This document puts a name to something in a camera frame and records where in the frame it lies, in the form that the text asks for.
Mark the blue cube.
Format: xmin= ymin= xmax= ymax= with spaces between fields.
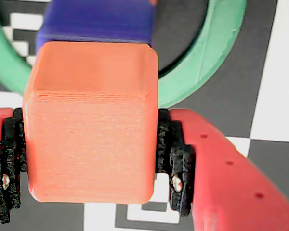
xmin=36 ymin=0 xmax=157 ymax=49

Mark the orange cube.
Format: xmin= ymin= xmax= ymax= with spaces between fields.
xmin=23 ymin=41 xmax=159 ymax=205

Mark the black white marker checkerboard mat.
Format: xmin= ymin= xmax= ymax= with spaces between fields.
xmin=0 ymin=0 xmax=289 ymax=231

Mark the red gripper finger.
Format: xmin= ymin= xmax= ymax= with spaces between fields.
xmin=156 ymin=108 xmax=289 ymax=231
xmin=0 ymin=107 xmax=27 ymax=224

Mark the green flat ring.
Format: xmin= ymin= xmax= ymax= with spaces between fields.
xmin=0 ymin=0 xmax=247 ymax=109

